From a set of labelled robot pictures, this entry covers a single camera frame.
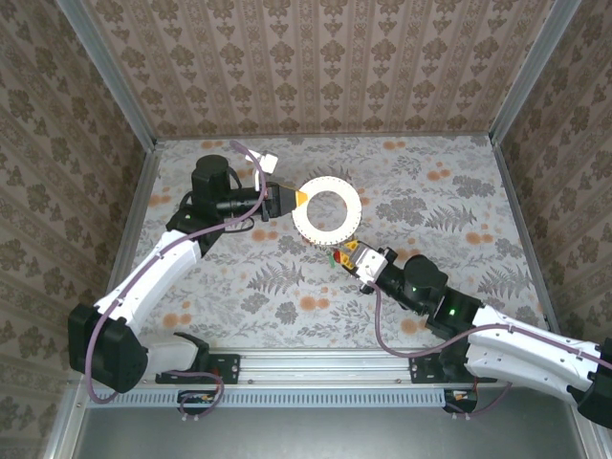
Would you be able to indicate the red key tag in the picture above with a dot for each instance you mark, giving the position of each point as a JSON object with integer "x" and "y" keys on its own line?
{"x": 342, "y": 258}

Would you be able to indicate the green key tag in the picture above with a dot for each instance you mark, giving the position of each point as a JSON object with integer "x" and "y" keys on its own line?
{"x": 331, "y": 261}

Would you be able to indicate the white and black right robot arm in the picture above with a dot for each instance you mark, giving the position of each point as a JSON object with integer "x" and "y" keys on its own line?
{"x": 526, "y": 354}

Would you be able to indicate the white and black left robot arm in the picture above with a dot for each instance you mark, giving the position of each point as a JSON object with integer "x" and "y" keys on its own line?
{"x": 153, "y": 277}

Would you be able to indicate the grey metal sheet panel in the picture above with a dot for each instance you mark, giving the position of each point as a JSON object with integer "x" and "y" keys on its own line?
{"x": 311, "y": 437}

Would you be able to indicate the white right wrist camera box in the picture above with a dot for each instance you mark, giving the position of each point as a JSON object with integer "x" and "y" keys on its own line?
{"x": 370, "y": 265}

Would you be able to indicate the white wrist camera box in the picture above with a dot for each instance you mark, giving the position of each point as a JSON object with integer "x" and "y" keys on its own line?
{"x": 268, "y": 161}
{"x": 370, "y": 265}

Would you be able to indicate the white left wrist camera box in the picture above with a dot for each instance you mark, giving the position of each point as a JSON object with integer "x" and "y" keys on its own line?
{"x": 268, "y": 161}

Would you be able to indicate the aluminium left table side rail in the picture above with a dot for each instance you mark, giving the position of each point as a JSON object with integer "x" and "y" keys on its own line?
{"x": 137, "y": 191}

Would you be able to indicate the aluminium table side rail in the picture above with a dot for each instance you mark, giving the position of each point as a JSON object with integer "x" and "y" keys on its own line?
{"x": 137, "y": 191}
{"x": 520, "y": 215}

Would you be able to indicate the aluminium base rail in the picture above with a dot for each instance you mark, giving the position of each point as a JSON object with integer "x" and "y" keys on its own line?
{"x": 325, "y": 365}

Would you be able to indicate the aluminium right table side rail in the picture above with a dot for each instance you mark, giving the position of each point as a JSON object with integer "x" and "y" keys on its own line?
{"x": 520, "y": 215}

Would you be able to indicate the aluminium left frame post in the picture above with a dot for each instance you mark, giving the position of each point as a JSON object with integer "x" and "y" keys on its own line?
{"x": 116, "y": 76}

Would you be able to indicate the aluminium frame post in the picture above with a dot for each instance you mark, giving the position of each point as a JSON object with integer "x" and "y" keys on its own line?
{"x": 116, "y": 76}
{"x": 532, "y": 72}

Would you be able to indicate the aluminium lower frame rail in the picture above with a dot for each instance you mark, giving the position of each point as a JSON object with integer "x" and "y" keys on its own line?
{"x": 64, "y": 425}
{"x": 588, "y": 447}

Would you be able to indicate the aluminium right frame post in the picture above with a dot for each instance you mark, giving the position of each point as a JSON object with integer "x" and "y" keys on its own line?
{"x": 532, "y": 72}

